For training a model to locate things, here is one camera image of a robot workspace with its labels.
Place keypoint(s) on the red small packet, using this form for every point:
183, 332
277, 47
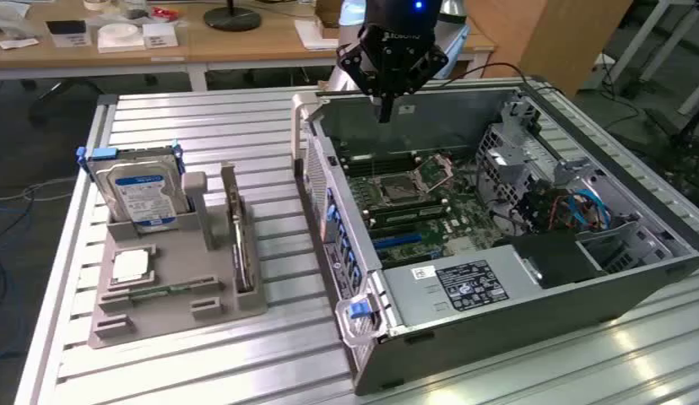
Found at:
164, 13

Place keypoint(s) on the green motherboard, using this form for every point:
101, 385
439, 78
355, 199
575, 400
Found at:
456, 223

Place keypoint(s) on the small white labelled box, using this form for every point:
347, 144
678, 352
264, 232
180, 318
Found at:
160, 36

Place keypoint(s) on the black and white box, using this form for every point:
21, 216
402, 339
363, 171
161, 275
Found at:
68, 34

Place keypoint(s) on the clear plastic bag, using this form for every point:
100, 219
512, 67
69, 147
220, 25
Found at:
12, 17

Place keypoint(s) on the white paper stack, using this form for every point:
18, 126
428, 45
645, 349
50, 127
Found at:
314, 36

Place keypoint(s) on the blue expansion slot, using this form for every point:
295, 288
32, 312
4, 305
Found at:
399, 241

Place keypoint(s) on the blue case latch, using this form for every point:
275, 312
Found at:
358, 310

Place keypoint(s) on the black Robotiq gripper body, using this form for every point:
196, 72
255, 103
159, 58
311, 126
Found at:
398, 38

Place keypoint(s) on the brown cardboard box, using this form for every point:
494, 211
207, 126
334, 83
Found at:
327, 12

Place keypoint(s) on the grey power supply unit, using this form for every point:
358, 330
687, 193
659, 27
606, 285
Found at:
440, 287

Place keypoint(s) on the grey open PC case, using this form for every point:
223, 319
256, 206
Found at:
496, 329

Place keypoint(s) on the installed RAM stick white label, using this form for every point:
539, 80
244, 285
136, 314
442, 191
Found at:
412, 214

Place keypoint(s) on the beige tape roll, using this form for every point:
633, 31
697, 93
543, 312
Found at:
96, 4

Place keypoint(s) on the wooden cabinet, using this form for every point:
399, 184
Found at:
570, 38

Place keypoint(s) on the white and red card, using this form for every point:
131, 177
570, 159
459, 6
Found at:
17, 43

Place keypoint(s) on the metal socket cover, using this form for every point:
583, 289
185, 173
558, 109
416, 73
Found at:
438, 169

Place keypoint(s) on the perforated metal drive cage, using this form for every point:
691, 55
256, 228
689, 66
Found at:
507, 160

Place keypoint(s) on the white desk frame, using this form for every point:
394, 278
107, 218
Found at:
654, 38

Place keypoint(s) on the long wooden desk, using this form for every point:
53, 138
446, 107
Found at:
232, 46

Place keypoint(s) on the silver CPU chip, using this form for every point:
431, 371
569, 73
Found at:
131, 268

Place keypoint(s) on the silver hard disk blue label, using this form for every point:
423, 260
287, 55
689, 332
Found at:
141, 198

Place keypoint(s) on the white box with tape roll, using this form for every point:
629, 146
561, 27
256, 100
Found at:
121, 38

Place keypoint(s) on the CPU socket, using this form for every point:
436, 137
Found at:
396, 190

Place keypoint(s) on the black chair base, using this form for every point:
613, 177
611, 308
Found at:
74, 90

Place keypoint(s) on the black floor stand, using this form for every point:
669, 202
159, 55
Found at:
685, 139

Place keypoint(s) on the green loose RAM stick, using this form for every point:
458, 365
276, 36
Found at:
161, 290

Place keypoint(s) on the grey plastic parts rack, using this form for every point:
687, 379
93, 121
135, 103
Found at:
181, 312

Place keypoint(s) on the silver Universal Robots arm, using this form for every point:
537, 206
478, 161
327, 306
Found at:
342, 78

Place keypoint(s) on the black round lamp base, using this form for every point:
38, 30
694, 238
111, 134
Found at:
233, 19

